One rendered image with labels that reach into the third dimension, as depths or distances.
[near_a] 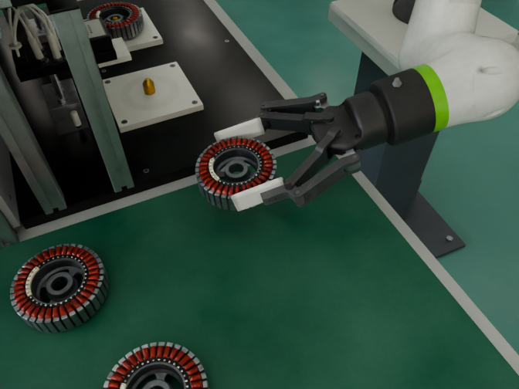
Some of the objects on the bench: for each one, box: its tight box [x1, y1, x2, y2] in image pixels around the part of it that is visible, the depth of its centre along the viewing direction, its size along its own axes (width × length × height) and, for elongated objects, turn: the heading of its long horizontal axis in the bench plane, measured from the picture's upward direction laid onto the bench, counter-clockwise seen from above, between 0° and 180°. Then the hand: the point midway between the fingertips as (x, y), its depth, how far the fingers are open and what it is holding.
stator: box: [10, 244, 109, 333], centre depth 58 cm, size 11×11×4 cm
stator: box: [87, 2, 144, 40], centre depth 96 cm, size 11×11×4 cm
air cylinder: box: [42, 78, 89, 135], centre depth 77 cm, size 5×8×6 cm
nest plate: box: [103, 62, 204, 133], centre depth 83 cm, size 15×15×1 cm
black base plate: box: [0, 0, 308, 229], centre depth 91 cm, size 47×64×2 cm
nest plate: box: [83, 8, 163, 52], centre depth 97 cm, size 15×15×1 cm
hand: (238, 166), depth 63 cm, fingers closed on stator, 11 cm apart
